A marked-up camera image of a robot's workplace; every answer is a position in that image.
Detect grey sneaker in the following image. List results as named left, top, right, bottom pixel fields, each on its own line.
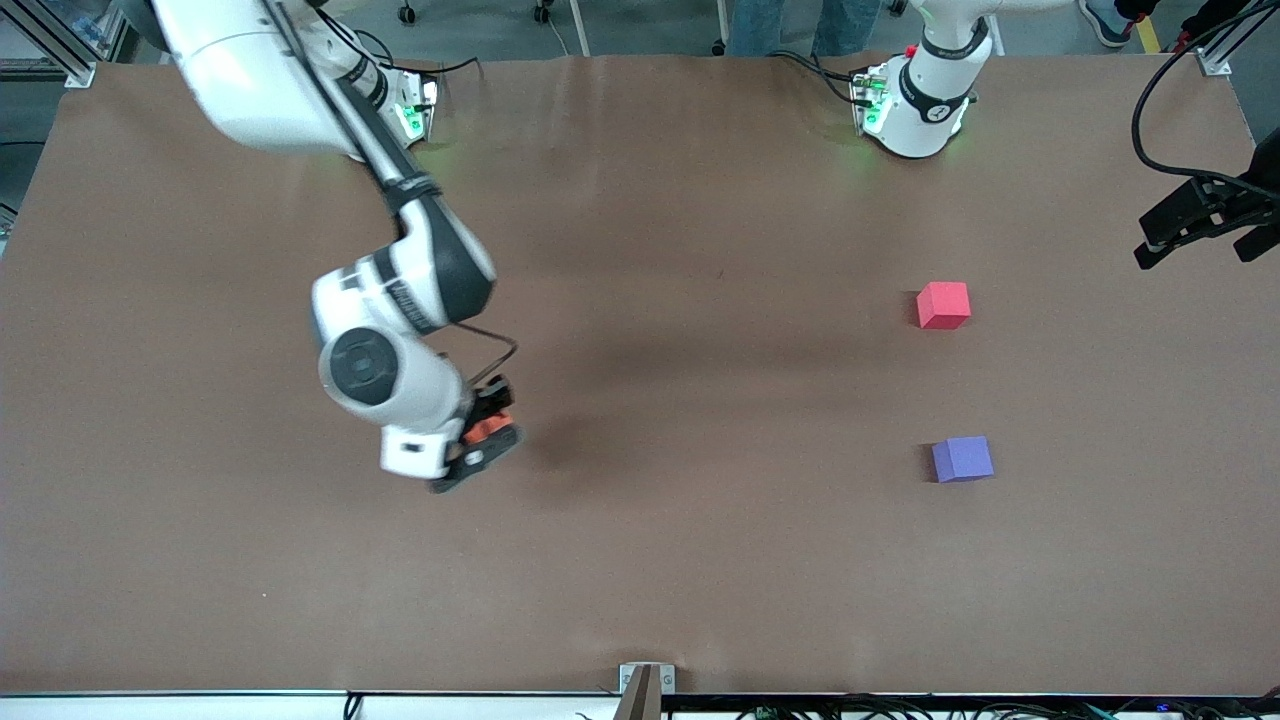
left=1078, top=0, right=1138, bottom=49

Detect red foam cube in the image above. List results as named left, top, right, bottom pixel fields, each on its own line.
left=916, top=281, right=972, bottom=331

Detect purple foam cube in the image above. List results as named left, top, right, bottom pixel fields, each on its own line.
left=931, top=436, right=995, bottom=484

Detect person's blue jeans legs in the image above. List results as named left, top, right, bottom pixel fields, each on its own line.
left=726, top=0, right=883, bottom=58

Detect aluminium frame post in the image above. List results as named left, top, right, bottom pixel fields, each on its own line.
left=0, top=0, right=98, bottom=90
left=1193, top=0, right=1280, bottom=78

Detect metal table edge bracket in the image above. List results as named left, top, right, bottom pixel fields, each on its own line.
left=618, top=662, right=677, bottom=720

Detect black right arm base cable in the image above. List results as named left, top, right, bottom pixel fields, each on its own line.
left=350, top=28, right=483, bottom=83

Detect black arm base cable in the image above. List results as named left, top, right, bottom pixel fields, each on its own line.
left=768, top=49, right=863, bottom=103
left=350, top=28, right=483, bottom=83

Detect white table edge rail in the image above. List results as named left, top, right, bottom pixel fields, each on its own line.
left=0, top=690, right=623, bottom=720

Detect black left arm base cable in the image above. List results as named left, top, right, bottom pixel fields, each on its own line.
left=768, top=49, right=863, bottom=103

